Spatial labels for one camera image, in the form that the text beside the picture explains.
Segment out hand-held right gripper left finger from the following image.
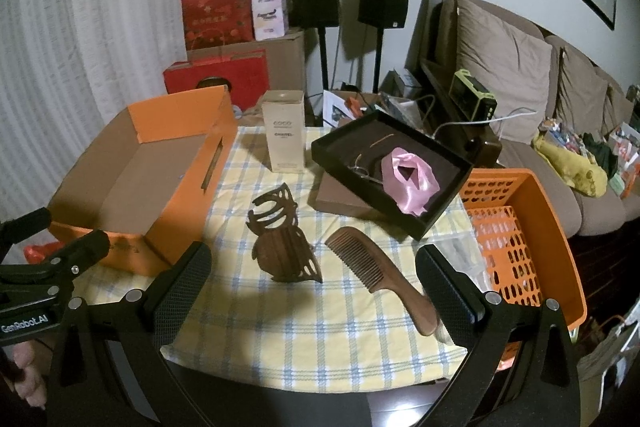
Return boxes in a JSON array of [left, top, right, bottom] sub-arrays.
[[47, 242, 214, 427]]

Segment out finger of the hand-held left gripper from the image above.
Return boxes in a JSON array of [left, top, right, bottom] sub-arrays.
[[0, 206, 53, 264], [0, 229, 111, 308]]

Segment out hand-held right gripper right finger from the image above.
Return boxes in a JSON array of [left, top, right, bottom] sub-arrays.
[[415, 245, 582, 427]]

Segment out orange cardboard box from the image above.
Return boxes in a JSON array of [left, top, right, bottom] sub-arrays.
[[47, 84, 240, 279]]

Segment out wooden comb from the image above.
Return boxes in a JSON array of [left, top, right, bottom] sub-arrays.
[[325, 227, 442, 338]]

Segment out carved wooden ornament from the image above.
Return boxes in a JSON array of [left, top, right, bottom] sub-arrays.
[[246, 182, 322, 283]]

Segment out beige perfume box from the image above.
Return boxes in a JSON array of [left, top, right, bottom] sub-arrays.
[[262, 89, 306, 174]]

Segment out person's left hand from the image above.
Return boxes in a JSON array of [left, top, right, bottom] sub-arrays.
[[9, 341, 49, 409]]

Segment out red plastic bag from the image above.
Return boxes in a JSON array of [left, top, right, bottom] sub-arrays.
[[25, 243, 67, 266]]

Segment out clear plastic bag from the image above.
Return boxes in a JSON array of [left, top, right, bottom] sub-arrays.
[[434, 231, 495, 295]]

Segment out pink satin ribbon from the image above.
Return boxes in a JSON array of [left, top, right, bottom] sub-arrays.
[[381, 147, 442, 216]]

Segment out yellow checkered tablecloth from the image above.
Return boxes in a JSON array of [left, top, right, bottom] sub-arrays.
[[72, 123, 493, 392]]

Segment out orange plastic basket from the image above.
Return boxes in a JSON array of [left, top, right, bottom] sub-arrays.
[[457, 168, 589, 369]]

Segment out dark wooden side cabinet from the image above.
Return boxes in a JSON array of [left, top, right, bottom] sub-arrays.
[[419, 57, 504, 168]]

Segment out brown sofa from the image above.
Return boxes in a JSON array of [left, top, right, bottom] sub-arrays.
[[405, 0, 640, 239]]

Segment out white paper bag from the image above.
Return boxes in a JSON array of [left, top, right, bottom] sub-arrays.
[[575, 311, 640, 384]]

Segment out white curtain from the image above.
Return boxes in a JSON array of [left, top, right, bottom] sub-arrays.
[[0, 0, 219, 228]]

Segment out yellow plush toy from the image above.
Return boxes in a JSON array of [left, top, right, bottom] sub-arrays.
[[531, 132, 609, 198]]

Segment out green portable radio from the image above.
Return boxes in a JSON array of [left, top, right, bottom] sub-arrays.
[[448, 69, 497, 124]]

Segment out red gift box oval label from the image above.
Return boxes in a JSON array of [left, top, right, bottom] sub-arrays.
[[163, 49, 271, 108]]

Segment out white printed leaflet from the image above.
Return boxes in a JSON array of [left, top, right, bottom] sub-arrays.
[[322, 89, 352, 126]]

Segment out pile of colourful packets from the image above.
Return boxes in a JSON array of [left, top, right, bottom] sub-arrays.
[[539, 116, 640, 200]]

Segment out large beige cushion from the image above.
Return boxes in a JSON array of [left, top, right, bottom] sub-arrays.
[[455, 0, 554, 131]]

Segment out large brown cardboard box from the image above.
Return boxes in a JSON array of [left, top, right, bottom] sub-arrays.
[[186, 28, 307, 112]]

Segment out white purple small box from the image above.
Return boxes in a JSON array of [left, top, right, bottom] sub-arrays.
[[251, 0, 290, 42]]

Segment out white cable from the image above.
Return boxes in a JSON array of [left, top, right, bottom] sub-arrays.
[[432, 107, 539, 140]]

